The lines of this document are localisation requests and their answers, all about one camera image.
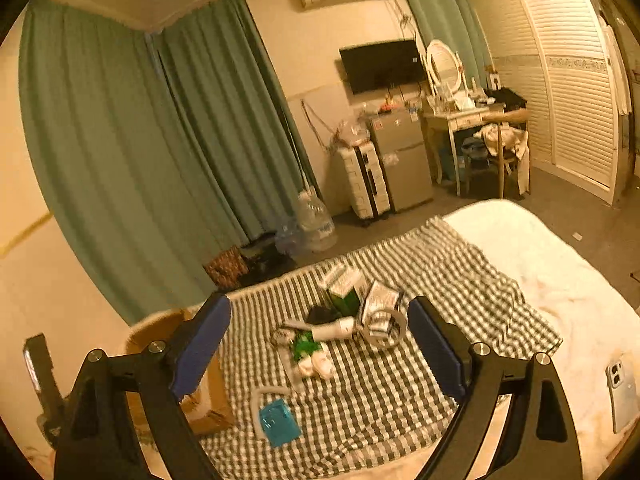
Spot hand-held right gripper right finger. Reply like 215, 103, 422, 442
406, 296, 583, 480

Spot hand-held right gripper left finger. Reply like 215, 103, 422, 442
54, 292, 233, 480

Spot clear round ring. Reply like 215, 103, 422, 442
361, 310, 408, 347

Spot cardboard box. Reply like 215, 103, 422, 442
124, 308, 236, 436

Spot white curved strip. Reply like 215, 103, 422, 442
249, 385, 293, 441

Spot green white carton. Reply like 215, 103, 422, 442
320, 265, 366, 317

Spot teal packet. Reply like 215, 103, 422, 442
258, 399, 302, 447

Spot green white checkered cloth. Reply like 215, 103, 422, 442
200, 216, 563, 471

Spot brown patterned bag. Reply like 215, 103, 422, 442
202, 245, 248, 288

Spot black floor bag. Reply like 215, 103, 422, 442
240, 232, 296, 283

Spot white bed blanket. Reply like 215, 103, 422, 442
442, 199, 640, 480

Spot crushed clear water jug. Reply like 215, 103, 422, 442
275, 220, 311, 256

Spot large clear water jug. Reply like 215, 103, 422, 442
297, 190, 337, 252

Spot white suitcase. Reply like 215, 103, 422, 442
336, 141, 392, 221

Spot silver small fridge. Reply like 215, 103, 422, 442
365, 106, 435, 213

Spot white smartphone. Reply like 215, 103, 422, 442
605, 354, 640, 435

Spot white pole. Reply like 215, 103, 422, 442
298, 157, 315, 196

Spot wooden chair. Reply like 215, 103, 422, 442
482, 110, 531, 200

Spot cream cloth on chair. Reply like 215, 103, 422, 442
474, 124, 531, 161

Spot white dressing table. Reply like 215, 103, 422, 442
421, 102, 506, 196

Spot clear plastic bag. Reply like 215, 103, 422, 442
336, 120, 371, 148

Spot wide green curtain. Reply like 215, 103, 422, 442
19, 0, 251, 326

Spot narrow green curtain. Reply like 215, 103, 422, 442
145, 0, 321, 246

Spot black bag on table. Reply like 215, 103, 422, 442
482, 87, 528, 111

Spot white oval vanity mirror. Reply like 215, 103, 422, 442
425, 40, 466, 98

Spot white louvred wardrobe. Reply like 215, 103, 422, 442
467, 0, 636, 206

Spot green curtain beside wardrobe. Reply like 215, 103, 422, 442
387, 0, 493, 93

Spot dark wall cable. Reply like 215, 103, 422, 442
300, 100, 341, 151

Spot black wall television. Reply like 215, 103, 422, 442
339, 39, 422, 96

